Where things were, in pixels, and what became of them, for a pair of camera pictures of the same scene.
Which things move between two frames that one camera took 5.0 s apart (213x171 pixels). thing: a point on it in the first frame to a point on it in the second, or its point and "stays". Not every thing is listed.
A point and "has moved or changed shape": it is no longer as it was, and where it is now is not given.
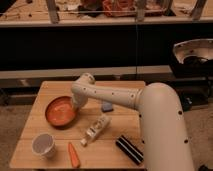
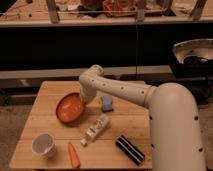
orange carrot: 74,156 stays
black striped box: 132,152 stays
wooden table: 58,134 stays
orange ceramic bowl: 61,112 has moved or changed shape
